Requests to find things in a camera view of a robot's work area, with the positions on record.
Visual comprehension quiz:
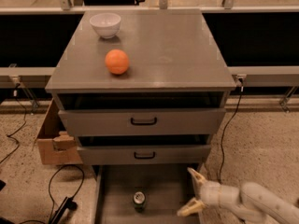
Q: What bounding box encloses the orange ball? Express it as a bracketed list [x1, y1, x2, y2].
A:
[105, 49, 129, 75]

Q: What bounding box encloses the grey drawer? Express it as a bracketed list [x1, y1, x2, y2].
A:
[93, 164, 200, 224]
[78, 145, 210, 165]
[59, 108, 225, 136]

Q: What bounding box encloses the middle grey drawer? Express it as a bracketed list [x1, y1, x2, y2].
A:
[78, 145, 210, 165]

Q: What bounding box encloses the top grey drawer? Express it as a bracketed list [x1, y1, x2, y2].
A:
[59, 108, 225, 136]

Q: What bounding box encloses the black device left floor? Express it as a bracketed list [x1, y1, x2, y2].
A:
[49, 197, 78, 224]

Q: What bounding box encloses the cardboard box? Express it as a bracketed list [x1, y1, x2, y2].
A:
[36, 101, 82, 165]

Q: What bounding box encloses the black cable right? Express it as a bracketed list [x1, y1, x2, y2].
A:
[217, 81, 245, 184]

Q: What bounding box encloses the grey drawer cabinet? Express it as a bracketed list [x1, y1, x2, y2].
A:
[45, 8, 237, 170]

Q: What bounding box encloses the white ceramic bowl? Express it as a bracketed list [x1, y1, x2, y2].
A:
[90, 13, 121, 38]

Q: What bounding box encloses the thin black cable far left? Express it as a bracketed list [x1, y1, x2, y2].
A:
[0, 83, 28, 164]

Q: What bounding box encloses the green soda can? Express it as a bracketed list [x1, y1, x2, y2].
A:
[133, 191, 146, 212]

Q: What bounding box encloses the bottom grey drawer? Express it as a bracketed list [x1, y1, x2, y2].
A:
[93, 164, 200, 224]

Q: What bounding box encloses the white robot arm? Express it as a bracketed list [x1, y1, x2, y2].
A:
[177, 168, 299, 224]

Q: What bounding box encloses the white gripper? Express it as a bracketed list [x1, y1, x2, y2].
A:
[177, 167, 240, 217]

